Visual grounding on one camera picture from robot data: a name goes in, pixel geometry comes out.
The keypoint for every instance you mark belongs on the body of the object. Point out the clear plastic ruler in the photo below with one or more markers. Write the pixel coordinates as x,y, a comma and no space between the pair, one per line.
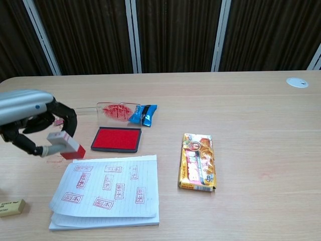
86,111

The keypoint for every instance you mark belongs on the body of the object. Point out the blue snack packet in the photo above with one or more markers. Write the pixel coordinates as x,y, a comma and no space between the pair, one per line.
150,114

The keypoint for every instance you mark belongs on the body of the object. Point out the white and red stamp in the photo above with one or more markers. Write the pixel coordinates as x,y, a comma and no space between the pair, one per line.
74,151

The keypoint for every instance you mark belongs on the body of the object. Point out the small rectangular eraser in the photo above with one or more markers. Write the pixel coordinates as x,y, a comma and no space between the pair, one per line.
11,208

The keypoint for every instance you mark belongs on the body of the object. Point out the black curtain panel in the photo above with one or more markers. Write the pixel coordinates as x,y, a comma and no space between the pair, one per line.
15,37
175,35
270,32
85,35

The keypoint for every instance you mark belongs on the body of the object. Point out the lined white notepad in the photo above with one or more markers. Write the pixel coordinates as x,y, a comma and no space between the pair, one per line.
105,206

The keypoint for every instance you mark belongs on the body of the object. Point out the grey partition frame post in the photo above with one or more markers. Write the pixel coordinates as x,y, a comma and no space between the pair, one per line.
221,37
133,37
41,35
316,59

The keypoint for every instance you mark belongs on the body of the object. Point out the pink binder clip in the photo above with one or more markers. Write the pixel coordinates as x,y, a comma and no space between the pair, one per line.
59,122

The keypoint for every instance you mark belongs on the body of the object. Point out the red ink pad case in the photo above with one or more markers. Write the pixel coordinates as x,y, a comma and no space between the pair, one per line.
116,139

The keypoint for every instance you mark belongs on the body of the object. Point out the yellow snack box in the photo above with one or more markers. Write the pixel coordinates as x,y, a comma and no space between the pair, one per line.
198,163

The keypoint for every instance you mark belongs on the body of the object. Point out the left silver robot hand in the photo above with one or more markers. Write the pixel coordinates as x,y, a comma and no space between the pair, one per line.
22,105

